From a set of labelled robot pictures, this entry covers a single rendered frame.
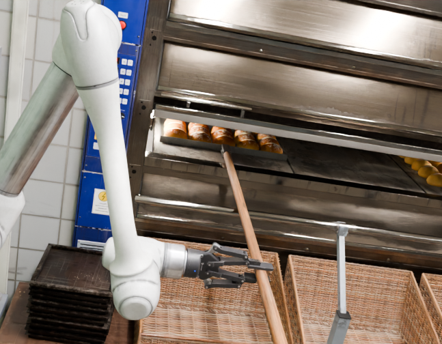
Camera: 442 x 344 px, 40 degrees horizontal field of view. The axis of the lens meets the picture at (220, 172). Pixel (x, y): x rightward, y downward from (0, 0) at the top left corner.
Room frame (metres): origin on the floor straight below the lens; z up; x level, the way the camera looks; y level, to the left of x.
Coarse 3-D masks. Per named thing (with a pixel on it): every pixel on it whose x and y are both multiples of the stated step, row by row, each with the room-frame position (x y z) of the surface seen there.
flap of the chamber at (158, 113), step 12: (180, 120) 2.05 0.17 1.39; (192, 120) 2.06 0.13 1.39; (204, 120) 2.06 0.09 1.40; (216, 120) 2.07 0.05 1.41; (264, 120) 2.30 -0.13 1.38; (264, 132) 2.10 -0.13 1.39; (276, 132) 2.11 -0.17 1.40; (288, 132) 2.11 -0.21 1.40; (336, 144) 2.14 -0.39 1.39; (348, 144) 2.15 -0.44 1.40; (360, 144) 2.16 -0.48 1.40; (408, 144) 2.37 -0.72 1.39; (408, 156) 2.19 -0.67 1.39; (420, 156) 2.20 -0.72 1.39; (432, 156) 2.20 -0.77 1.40
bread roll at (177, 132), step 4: (172, 128) 2.43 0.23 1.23; (176, 128) 2.43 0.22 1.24; (180, 128) 2.44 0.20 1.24; (168, 132) 2.41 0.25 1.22; (172, 132) 2.41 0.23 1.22; (176, 132) 2.41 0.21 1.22; (180, 132) 2.42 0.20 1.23; (184, 132) 2.43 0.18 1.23; (168, 136) 2.41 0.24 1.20; (172, 136) 2.40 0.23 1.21; (176, 136) 2.41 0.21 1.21; (180, 136) 2.41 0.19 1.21; (184, 136) 2.42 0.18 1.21
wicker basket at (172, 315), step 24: (168, 240) 2.17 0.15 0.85; (168, 288) 2.12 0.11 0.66; (192, 288) 2.14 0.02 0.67; (216, 288) 2.17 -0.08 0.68; (240, 288) 2.19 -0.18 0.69; (168, 312) 2.06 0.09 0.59; (192, 312) 2.10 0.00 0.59; (216, 312) 2.13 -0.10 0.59; (240, 312) 2.17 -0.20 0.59; (264, 312) 2.18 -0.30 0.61; (288, 312) 1.95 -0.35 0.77; (144, 336) 1.70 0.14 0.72; (168, 336) 1.72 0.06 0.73; (192, 336) 1.94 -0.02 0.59; (216, 336) 1.97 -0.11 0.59; (240, 336) 2.01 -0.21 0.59; (264, 336) 2.04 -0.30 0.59; (288, 336) 1.87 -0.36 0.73
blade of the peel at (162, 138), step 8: (160, 120) 2.66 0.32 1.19; (160, 128) 2.50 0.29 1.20; (160, 136) 2.39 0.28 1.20; (232, 136) 2.66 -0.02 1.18; (184, 144) 2.40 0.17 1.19; (192, 144) 2.41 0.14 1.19; (200, 144) 2.41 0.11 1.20; (208, 144) 2.42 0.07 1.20; (216, 144) 2.42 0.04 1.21; (232, 152) 2.43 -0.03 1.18; (240, 152) 2.44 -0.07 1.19; (248, 152) 2.45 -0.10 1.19; (256, 152) 2.45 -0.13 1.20; (264, 152) 2.46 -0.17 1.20; (272, 152) 2.46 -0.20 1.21
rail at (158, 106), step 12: (156, 108) 2.04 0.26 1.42; (168, 108) 2.05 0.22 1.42; (180, 108) 2.06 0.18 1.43; (228, 120) 2.08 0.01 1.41; (240, 120) 2.09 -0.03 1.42; (252, 120) 2.10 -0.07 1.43; (300, 132) 2.12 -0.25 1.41; (312, 132) 2.13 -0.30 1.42; (324, 132) 2.14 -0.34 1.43; (336, 132) 2.16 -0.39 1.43; (372, 144) 2.17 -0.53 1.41; (384, 144) 2.17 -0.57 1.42; (396, 144) 2.18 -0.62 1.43
